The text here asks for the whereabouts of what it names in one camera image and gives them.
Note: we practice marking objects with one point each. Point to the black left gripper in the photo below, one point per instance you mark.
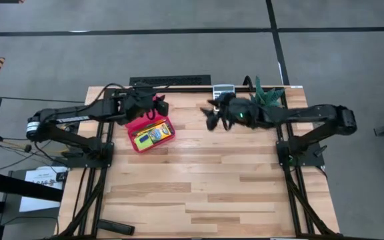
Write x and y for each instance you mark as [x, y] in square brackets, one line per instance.
[135, 103]

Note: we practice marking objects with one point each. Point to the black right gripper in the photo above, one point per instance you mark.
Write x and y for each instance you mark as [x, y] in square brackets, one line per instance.
[245, 113]

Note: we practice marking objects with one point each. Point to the yellow crayon box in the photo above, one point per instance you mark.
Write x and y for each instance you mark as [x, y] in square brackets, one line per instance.
[160, 132]

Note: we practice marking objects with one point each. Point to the red plastic pencil case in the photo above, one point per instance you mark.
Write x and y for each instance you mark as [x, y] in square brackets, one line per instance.
[132, 133]

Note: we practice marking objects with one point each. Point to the green sticky note pad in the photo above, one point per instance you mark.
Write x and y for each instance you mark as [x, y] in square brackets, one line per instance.
[143, 145]

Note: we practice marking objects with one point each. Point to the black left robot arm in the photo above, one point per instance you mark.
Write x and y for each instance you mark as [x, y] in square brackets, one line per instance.
[72, 116]

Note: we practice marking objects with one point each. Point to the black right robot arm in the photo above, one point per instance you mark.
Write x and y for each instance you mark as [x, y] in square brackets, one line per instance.
[312, 111]

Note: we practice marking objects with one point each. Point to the black slotted strip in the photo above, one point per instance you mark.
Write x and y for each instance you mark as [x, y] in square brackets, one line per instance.
[170, 80]

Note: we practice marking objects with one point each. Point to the grey desk calculator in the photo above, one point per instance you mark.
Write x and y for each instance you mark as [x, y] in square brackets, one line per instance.
[223, 89]

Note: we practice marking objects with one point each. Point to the black table clamp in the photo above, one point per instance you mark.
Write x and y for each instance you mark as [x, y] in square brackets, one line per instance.
[248, 80]

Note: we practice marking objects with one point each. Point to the green plant in white pot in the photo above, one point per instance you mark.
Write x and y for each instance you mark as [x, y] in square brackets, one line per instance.
[267, 96]

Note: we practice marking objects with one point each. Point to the white paper box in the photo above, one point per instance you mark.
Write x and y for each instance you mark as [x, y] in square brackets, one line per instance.
[42, 196]

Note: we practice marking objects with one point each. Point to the black metal table frame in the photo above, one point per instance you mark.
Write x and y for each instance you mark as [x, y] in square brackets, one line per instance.
[185, 90]

